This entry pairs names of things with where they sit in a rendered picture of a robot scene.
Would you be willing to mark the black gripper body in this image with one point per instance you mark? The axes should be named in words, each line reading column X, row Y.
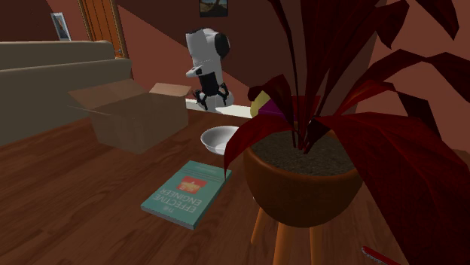
column 210, row 82

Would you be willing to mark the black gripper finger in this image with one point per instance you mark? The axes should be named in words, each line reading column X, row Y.
column 225, row 91
column 202, row 98

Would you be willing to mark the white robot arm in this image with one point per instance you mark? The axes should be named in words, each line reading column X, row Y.
column 202, row 47

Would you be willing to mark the pale robot stand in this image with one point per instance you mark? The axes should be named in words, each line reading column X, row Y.
column 238, row 110

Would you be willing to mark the yellow round object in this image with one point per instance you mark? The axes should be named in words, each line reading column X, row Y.
column 259, row 104

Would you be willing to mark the white bowl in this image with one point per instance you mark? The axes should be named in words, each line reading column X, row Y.
column 216, row 139

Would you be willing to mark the magenta box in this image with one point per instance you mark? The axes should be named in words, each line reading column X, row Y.
column 273, row 109

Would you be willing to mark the open brown cardboard box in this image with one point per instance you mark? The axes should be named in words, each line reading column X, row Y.
column 143, row 121

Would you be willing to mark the teal book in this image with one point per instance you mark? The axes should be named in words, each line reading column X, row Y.
column 183, row 198

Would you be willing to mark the orange wooden door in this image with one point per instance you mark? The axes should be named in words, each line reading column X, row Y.
column 102, row 25

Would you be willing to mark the red-leaved plant in brown pot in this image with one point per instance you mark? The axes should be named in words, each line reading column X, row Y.
column 301, row 198

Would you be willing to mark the beige sofa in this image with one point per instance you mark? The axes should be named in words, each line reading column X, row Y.
column 36, row 84

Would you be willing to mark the dark-framed wall picture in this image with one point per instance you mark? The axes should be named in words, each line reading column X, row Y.
column 213, row 7

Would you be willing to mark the white-framed wall picture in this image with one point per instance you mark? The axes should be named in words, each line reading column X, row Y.
column 61, row 26

